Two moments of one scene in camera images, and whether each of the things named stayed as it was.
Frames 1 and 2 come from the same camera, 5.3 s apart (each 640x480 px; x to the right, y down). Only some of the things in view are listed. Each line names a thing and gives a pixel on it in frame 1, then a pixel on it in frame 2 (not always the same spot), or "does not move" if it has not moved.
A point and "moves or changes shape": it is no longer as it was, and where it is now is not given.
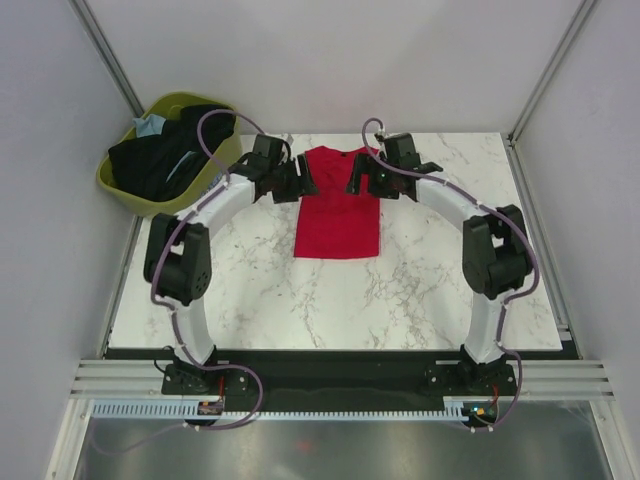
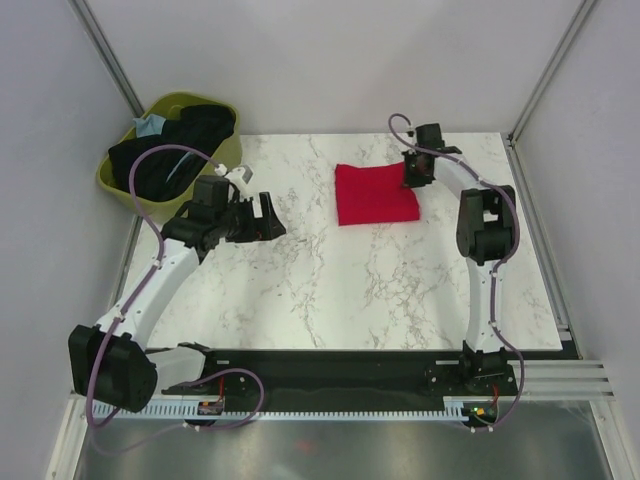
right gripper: (367, 165) -> (408, 180)
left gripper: (302, 185) -> (267, 227)
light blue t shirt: (150, 125) does not move
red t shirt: (334, 223) moves or changes shape
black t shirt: (171, 163) does not move
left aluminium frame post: (107, 56) does not move
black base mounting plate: (346, 381) does not move
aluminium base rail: (536, 379) does not move
